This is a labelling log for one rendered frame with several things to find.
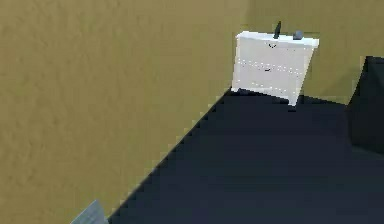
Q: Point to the white chest of drawers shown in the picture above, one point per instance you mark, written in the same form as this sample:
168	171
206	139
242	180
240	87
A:
270	68

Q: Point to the black slim upright object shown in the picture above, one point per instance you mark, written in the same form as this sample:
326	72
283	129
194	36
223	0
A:
277	30

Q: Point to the grey round object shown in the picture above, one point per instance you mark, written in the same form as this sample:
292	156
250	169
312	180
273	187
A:
298	34

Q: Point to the black box furniture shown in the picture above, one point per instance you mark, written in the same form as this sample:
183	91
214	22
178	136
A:
368	106

